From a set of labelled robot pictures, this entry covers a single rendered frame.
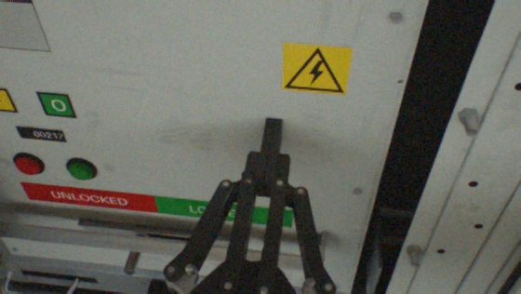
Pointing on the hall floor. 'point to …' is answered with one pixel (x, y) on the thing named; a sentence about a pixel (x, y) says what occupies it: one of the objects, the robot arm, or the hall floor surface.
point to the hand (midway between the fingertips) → (269, 156)
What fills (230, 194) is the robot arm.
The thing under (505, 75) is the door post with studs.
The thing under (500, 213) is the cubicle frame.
